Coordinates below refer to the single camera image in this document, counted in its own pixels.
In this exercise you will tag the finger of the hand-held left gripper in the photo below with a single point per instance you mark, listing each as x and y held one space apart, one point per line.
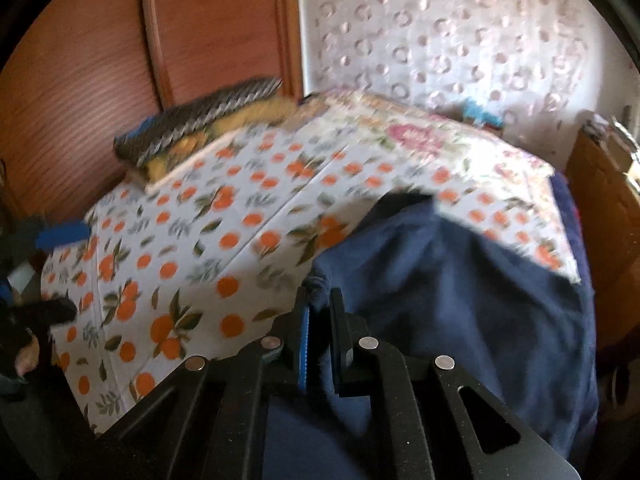
50 311
62 236

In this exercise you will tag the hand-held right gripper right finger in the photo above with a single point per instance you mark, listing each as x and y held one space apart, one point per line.
342 340

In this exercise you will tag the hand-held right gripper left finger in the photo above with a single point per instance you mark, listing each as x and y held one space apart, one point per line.
302 355

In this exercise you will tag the navy t-shirt with orange print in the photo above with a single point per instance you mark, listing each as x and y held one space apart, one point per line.
425 285

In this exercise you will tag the person's left hand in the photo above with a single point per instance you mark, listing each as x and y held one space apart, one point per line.
27 355

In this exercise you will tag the white orange-print bed sheet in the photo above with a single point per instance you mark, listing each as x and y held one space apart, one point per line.
200 240

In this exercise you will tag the wooden wardrobe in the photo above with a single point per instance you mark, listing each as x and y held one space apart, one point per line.
100 85

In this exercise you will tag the patterned pillows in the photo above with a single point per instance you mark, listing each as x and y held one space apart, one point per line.
200 115

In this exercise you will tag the yellow knitted folded cloth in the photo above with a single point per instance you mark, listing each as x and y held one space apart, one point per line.
240 120

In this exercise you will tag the floral blanket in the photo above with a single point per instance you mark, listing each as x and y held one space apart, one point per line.
415 135

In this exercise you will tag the navy blanket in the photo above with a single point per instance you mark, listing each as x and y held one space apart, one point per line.
562 200

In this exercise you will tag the blue box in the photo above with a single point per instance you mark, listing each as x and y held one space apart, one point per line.
480 114

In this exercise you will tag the wooden cabinet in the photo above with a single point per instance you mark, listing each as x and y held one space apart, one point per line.
610 220

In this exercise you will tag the sheer curtain with circles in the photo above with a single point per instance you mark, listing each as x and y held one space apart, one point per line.
425 20

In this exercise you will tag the stack of papers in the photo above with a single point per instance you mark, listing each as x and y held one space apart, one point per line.
597 125

